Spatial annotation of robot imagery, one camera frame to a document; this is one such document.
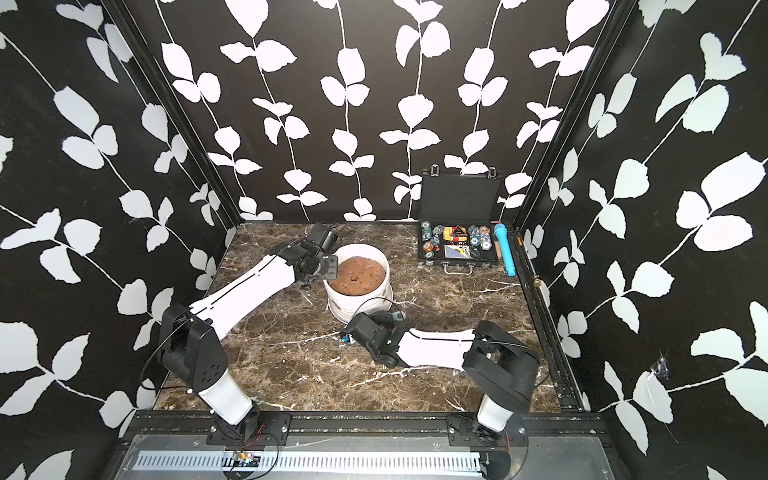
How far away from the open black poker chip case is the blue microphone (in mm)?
23

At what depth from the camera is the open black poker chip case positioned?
42.6 inches

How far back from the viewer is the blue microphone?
3.54 ft

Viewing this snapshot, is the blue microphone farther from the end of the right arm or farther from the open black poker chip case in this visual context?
the end of the right arm

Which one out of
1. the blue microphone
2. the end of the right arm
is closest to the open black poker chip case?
the blue microphone
